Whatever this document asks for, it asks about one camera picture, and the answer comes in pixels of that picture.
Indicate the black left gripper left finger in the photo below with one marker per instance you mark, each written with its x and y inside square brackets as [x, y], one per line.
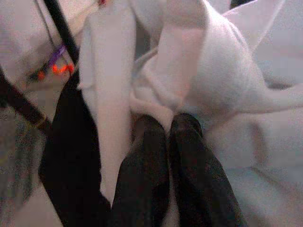
[142, 184]

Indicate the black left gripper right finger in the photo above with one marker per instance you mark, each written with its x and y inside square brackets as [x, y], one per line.
[201, 189]

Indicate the white shirt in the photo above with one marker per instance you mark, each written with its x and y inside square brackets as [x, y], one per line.
[225, 82]

